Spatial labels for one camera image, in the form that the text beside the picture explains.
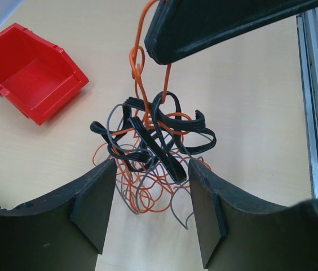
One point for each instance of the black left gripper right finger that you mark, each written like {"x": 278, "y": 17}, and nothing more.
{"x": 239, "y": 231}

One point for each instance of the red plastic bin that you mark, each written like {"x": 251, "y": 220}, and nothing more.
{"x": 38, "y": 77}

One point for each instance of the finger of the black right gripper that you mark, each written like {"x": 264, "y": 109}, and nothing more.
{"x": 165, "y": 47}
{"x": 224, "y": 16}

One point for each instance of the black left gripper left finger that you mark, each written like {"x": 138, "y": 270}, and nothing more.
{"x": 64, "y": 229}

